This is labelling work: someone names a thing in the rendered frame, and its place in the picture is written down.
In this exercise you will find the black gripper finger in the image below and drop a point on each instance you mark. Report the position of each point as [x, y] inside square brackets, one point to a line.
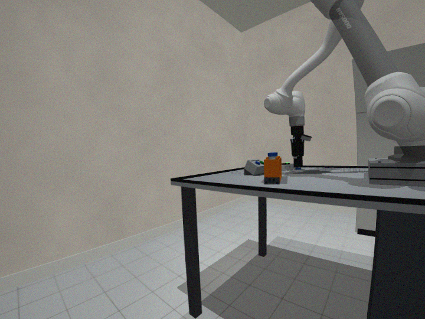
[295, 151]
[301, 152]

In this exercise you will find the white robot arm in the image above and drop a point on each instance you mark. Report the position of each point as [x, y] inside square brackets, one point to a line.
[395, 102]

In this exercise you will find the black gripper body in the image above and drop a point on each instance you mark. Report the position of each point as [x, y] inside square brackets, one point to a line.
[296, 131]

